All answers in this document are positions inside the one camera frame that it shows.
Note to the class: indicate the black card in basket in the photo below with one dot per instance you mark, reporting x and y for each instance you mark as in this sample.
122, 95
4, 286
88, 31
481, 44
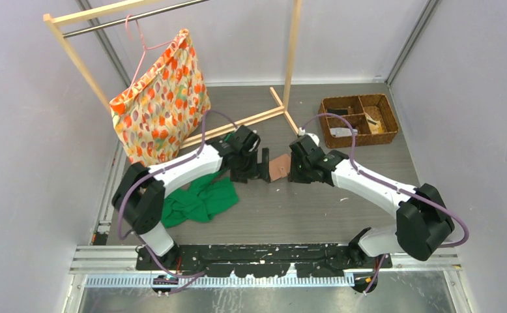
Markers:
340, 111

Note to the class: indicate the woven wicker divided basket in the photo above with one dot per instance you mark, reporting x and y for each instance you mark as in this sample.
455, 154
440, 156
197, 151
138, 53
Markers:
377, 105

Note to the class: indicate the pink leather card holder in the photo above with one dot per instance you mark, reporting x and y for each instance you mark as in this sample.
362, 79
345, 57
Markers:
279, 167

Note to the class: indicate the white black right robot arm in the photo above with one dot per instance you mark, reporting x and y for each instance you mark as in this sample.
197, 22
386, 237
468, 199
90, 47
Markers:
421, 223

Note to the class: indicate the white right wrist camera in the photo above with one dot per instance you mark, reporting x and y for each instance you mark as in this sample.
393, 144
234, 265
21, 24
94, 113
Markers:
313, 136

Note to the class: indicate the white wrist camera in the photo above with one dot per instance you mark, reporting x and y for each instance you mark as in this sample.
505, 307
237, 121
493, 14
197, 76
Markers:
313, 136
252, 142

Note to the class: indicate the white card in basket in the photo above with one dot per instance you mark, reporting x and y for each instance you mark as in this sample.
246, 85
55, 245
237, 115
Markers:
343, 132

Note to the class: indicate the tan card in basket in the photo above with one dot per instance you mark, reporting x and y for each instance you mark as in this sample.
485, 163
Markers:
375, 126

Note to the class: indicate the green cloth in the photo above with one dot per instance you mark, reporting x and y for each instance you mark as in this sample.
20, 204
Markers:
204, 198

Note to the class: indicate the wooden clothes rack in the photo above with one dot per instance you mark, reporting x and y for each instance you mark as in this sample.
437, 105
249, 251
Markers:
55, 24

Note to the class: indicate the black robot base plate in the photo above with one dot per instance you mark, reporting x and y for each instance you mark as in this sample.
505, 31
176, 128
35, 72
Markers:
260, 261

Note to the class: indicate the floral orange tote bag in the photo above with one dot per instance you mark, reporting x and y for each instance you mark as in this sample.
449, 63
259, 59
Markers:
153, 117

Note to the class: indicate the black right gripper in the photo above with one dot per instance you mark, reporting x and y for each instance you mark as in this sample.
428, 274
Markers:
294, 175

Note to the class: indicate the aluminium frame rail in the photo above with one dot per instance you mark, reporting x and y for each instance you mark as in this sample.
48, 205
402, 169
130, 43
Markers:
117, 266

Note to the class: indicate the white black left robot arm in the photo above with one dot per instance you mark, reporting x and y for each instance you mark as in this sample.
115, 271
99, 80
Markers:
139, 198

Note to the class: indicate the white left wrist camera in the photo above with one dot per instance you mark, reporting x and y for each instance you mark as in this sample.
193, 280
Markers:
252, 142

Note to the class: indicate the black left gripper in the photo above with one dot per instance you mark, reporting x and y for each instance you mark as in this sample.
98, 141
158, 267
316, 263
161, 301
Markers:
256, 171

